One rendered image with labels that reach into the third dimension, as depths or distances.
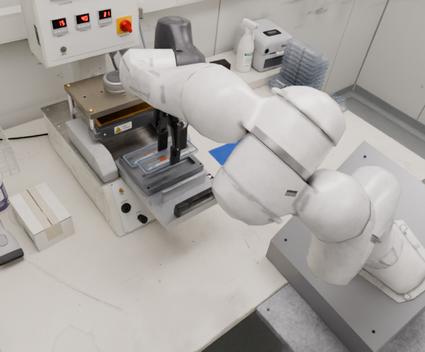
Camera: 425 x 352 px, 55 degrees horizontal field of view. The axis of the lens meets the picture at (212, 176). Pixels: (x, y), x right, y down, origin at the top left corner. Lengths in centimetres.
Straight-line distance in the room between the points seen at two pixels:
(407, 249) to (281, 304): 40
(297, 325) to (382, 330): 23
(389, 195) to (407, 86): 271
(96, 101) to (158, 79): 60
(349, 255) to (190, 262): 64
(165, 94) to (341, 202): 33
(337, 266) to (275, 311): 49
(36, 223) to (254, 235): 69
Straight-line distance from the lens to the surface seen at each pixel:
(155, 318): 121
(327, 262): 81
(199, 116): 58
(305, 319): 128
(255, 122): 57
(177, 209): 110
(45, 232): 131
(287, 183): 56
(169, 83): 69
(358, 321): 120
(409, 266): 110
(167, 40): 93
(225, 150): 167
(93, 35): 139
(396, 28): 347
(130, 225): 135
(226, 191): 56
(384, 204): 83
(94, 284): 128
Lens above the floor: 184
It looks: 45 degrees down
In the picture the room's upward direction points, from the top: 8 degrees clockwise
